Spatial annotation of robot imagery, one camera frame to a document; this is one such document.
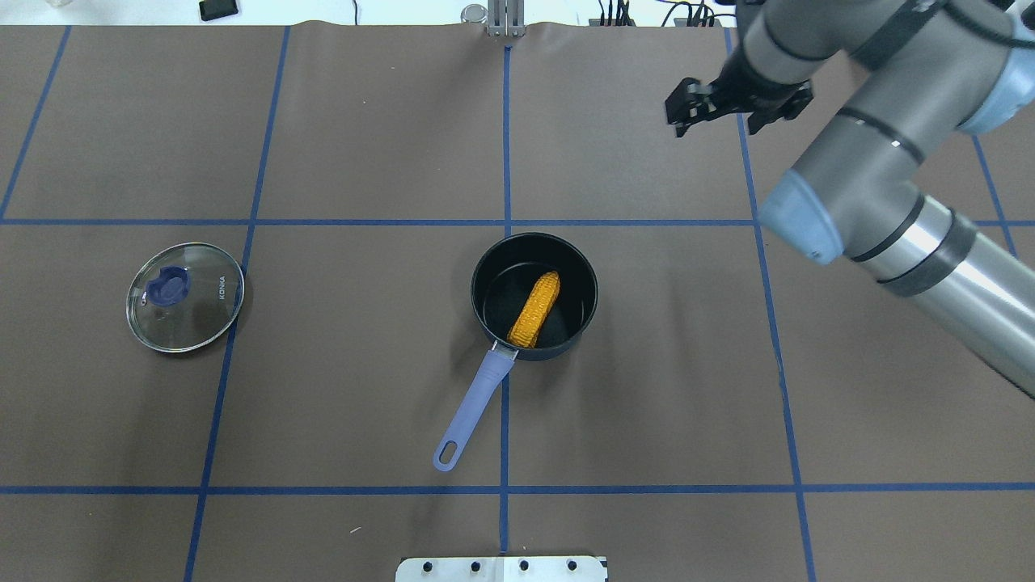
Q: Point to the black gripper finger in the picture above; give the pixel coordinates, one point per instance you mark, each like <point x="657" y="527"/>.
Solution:
<point x="682" y="105"/>
<point x="789" y="111"/>

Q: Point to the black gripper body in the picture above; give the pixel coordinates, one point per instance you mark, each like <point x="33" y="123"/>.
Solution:
<point x="734" y="87"/>

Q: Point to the yellow corn cob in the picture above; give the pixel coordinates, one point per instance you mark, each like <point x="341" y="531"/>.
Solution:
<point x="531" y="320"/>

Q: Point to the glass lid with purple knob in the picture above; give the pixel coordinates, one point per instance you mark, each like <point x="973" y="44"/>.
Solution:
<point x="185" y="297"/>

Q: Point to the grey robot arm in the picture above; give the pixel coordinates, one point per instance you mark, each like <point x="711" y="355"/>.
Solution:
<point x="933" y="68"/>

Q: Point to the black phone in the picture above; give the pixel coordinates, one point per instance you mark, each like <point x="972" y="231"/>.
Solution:
<point x="211" y="10"/>

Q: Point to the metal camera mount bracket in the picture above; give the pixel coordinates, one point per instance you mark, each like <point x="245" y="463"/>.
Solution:
<point x="501" y="18"/>

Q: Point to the dark pot with purple handle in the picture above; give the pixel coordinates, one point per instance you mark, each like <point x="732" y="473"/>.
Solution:
<point x="500" y="285"/>

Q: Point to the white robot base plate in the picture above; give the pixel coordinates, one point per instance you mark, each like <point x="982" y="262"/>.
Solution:
<point x="504" y="568"/>

